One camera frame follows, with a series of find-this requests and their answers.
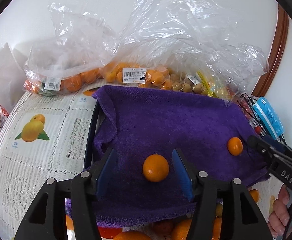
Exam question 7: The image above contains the oval orange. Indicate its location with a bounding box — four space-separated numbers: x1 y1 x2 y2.
249 189 260 203

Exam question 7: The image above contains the person's right hand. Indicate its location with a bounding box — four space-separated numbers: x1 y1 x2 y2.
267 184 290 239

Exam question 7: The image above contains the purple towel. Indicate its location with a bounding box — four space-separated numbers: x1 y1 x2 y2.
87 86 269 228

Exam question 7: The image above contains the bag of red sausages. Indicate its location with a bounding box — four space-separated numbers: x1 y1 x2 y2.
236 98 259 129

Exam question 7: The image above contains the brown wooden door frame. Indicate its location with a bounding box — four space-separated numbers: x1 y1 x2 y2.
252 5 289 96

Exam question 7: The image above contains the white plastic bag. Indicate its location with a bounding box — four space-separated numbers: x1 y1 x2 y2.
0 43 26 113

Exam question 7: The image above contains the clear bag of kumquats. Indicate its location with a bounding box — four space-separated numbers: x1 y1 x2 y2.
100 0 237 83

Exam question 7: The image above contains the black cable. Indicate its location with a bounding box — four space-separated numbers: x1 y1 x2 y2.
238 93 287 145

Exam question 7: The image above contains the black tray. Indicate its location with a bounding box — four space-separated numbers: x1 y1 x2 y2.
84 101 105 170

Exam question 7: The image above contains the small red tomato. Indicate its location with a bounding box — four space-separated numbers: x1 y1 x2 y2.
254 126 262 134

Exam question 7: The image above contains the large orange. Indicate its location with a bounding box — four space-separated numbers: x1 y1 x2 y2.
113 230 151 240
143 154 169 183

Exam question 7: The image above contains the clear bag of longans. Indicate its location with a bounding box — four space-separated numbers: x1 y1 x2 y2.
168 43 269 106

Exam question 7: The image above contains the fruit print tablecloth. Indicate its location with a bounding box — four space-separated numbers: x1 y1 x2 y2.
0 92 96 239

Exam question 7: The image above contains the small green-yellow fruit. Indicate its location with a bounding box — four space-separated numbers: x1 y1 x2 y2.
215 203 223 218

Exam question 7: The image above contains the small red fruit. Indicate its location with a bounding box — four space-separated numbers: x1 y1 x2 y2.
98 226 123 239

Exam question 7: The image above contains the blue tissue pack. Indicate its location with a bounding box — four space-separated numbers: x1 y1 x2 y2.
253 97 284 140

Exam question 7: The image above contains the yellow snack bag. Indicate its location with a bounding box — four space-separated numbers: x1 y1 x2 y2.
196 70 232 101

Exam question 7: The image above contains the small orange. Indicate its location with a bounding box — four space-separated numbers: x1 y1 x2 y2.
66 215 74 231
227 137 243 156

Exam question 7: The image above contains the red paper bag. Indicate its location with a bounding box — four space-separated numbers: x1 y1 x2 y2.
0 105 9 118

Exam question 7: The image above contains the clear bag of tangerines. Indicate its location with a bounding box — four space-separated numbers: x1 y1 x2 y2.
23 3 117 96

